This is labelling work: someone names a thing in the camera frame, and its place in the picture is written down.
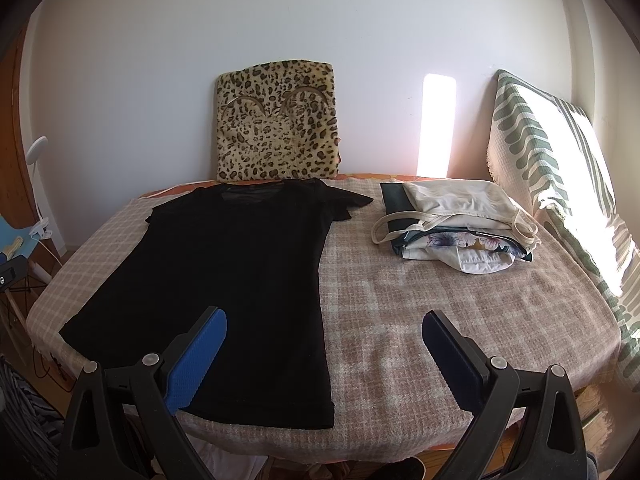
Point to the white clip lamp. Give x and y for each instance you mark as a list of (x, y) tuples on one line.
[(41, 229)]

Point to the pink plaid blanket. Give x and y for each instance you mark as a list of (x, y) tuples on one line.
[(390, 400)]

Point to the leopard print cushion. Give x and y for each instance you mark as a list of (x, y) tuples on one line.
[(277, 121)]

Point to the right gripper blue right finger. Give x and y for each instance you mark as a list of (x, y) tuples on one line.
[(459, 360)]

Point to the light blue chair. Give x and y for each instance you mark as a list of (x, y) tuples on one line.
[(17, 246)]

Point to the folded floral white clothes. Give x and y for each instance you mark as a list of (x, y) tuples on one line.
[(467, 252)]

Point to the white green patterned pillow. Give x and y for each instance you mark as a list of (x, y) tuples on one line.
[(545, 154)]

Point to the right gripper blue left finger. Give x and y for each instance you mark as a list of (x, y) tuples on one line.
[(189, 356)]

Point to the cream and green tote bag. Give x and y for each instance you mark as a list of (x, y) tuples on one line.
[(417, 208)]

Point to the black t-shirt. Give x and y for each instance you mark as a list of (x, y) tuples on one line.
[(252, 251)]

